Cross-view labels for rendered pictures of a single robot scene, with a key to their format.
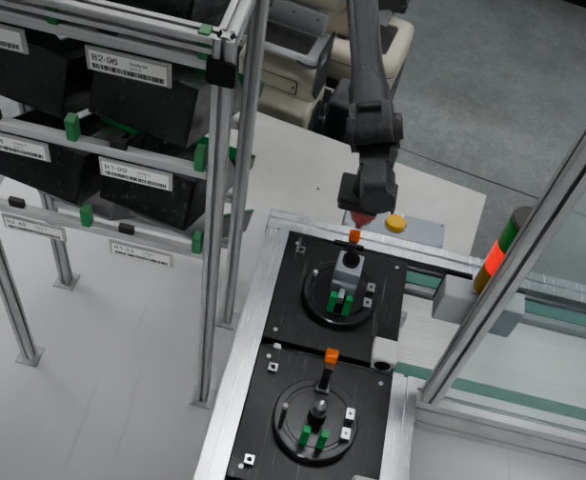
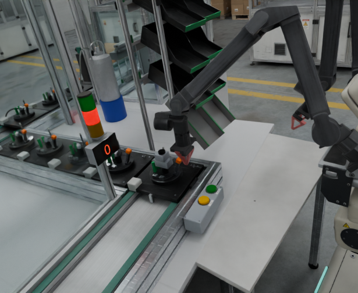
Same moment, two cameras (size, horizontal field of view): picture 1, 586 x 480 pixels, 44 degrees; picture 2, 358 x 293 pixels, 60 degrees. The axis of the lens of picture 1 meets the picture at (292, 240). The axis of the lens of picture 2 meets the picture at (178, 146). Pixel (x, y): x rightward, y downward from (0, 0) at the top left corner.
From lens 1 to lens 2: 1.74 m
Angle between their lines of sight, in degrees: 83
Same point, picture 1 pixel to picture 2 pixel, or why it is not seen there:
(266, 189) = (254, 182)
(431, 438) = not seen: hidden behind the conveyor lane
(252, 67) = (160, 38)
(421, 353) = (137, 209)
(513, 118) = not seen: outside the picture
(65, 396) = (168, 138)
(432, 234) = (193, 215)
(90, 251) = (222, 139)
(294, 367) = (142, 162)
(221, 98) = (121, 15)
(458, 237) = (212, 260)
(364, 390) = (124, 177)
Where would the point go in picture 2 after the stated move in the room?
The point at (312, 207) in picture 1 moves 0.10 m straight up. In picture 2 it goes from (241, 197) to (240, 178)
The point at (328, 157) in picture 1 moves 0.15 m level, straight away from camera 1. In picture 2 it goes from (280, 207) to (322, 217)
